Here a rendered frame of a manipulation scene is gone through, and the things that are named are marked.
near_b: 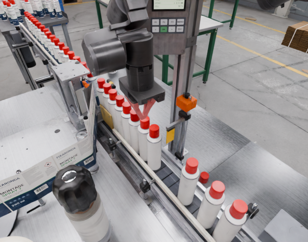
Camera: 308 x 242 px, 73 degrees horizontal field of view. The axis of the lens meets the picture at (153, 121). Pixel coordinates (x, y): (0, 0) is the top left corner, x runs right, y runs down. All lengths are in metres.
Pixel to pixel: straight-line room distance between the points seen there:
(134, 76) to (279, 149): 2.05
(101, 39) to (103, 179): 0.54
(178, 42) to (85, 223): 0.51
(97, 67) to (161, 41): 0.27
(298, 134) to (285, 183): 1.67
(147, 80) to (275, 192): 0.68
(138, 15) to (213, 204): 0.46
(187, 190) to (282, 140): 1.88
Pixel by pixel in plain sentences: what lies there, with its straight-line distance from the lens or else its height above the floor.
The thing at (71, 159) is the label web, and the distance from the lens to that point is 0.72.
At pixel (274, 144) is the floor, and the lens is 2.37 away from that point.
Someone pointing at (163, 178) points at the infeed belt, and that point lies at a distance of 0.79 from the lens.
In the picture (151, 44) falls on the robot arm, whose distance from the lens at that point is 0.40.
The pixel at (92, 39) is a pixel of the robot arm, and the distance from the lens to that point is 0.38.
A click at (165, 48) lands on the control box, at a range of 0.61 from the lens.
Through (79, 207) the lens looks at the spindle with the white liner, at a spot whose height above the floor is 1.12.
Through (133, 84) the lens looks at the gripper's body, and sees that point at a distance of 0.43.
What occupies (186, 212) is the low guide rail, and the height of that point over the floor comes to 0.91.
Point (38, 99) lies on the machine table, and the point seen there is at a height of 0.83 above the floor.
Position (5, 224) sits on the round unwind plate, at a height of 0.89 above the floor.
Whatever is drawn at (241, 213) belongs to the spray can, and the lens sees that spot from 0.54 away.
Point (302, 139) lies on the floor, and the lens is 2.58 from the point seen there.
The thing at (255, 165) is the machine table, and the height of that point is 0.83.
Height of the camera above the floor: 1.55
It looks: 42 degrees down
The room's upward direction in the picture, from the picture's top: straight up
